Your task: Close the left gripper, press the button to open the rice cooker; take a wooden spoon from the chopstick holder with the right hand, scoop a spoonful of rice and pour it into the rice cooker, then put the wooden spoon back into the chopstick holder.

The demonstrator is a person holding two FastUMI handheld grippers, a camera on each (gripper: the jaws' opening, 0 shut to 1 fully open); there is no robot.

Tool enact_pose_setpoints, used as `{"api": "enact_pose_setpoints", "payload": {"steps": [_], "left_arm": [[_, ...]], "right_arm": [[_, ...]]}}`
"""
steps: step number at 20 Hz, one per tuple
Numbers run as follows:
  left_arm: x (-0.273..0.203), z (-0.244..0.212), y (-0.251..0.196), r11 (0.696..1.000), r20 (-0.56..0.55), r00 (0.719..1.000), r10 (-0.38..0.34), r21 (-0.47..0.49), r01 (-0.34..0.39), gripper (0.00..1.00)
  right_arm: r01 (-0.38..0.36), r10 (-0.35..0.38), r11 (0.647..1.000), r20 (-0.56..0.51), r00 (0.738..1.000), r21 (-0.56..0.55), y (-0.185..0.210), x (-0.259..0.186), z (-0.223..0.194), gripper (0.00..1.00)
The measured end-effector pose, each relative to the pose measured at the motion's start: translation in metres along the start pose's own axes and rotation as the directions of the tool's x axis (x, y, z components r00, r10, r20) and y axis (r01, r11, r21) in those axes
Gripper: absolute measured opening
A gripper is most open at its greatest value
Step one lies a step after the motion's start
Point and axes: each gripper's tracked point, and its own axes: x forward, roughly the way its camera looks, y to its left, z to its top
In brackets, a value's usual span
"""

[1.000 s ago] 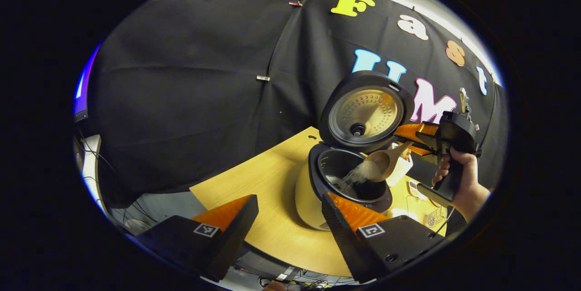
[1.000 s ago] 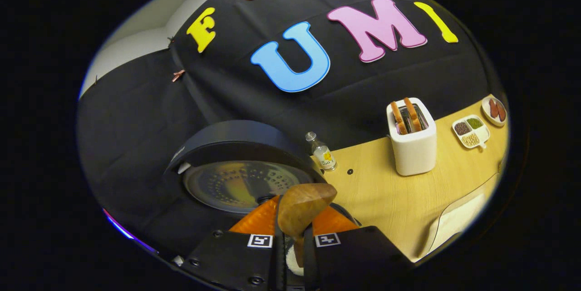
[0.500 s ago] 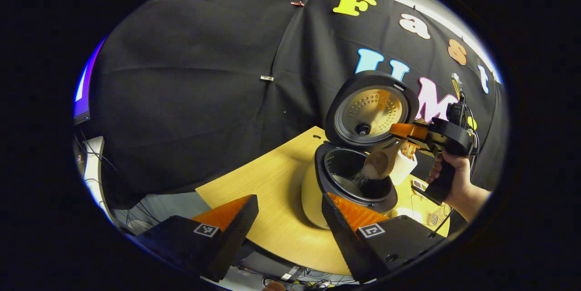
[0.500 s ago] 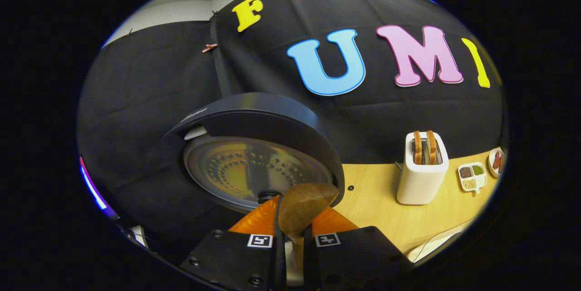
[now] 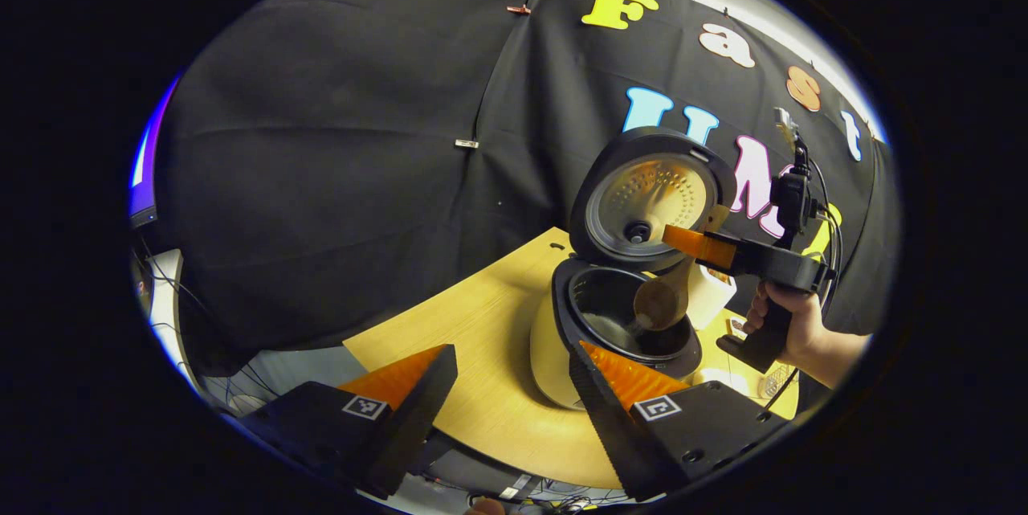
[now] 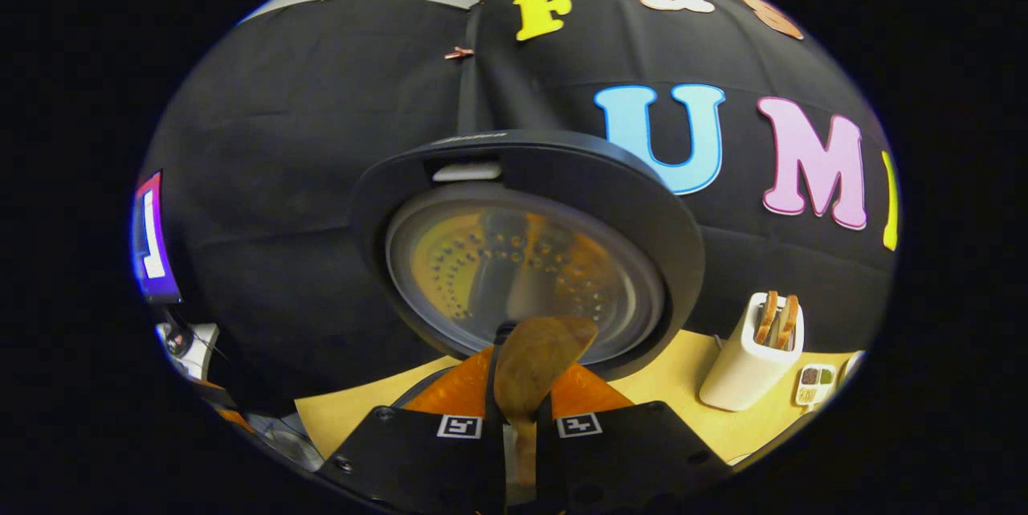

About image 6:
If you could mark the computer monitor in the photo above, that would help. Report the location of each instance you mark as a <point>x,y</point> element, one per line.
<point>157,242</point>

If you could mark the black backdrop cloth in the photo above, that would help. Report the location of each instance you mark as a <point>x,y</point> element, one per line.
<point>281,177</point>

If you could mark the white round plate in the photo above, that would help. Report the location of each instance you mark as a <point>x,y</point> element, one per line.
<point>853,366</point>

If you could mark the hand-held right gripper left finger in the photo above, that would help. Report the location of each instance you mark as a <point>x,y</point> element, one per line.
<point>418,459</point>

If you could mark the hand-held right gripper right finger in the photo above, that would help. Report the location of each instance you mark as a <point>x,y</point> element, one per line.
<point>618,459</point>

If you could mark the wooden cloth clip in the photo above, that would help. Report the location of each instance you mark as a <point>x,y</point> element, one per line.
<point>458,53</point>

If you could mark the black silver rice cooker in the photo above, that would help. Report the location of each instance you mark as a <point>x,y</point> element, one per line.
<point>562,177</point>

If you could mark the white divided bean dish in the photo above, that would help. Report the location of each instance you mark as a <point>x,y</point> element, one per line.
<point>813,385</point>

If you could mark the toast bread slice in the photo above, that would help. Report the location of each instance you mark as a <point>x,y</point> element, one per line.
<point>788,322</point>
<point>767,318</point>

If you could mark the wooden spoon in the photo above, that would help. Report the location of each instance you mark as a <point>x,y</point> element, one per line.
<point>534,362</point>

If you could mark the white toaster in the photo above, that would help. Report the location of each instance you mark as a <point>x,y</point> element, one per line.
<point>743,378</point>

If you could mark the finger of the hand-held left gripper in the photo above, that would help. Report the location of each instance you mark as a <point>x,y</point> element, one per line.
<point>229,417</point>

